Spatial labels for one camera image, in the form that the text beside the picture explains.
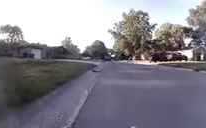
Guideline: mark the grey asphalt road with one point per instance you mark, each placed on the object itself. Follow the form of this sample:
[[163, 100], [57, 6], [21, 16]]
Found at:
[[144, 96]]

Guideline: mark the dark parked car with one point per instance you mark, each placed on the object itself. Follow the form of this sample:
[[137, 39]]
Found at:
[[161, 57], [179, 57]]

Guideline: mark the white vehicle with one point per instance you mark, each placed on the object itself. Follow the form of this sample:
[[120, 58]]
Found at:
[[86, 58]]

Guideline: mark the green grass verge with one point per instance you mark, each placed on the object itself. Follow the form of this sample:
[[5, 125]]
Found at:
[[191, 65]]

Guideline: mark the tall tree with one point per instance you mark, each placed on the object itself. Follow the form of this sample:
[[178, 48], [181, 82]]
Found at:
[[13, 35]]

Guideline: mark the low house with garage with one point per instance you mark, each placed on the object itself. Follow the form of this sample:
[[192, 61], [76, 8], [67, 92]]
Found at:
[[37, 52]]

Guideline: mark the large green tree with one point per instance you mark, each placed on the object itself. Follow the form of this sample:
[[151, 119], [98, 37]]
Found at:
[[132, 33]]

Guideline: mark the green grass lawn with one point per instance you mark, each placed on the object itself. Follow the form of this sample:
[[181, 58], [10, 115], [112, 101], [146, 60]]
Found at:
[[34, 78]]

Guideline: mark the pale house with gable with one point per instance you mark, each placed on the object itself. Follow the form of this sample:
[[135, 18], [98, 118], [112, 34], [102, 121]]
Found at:
[[197, 53]]

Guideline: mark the pale concrete kerb gutter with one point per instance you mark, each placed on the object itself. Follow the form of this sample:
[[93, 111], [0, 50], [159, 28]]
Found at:
[[54, 103]]

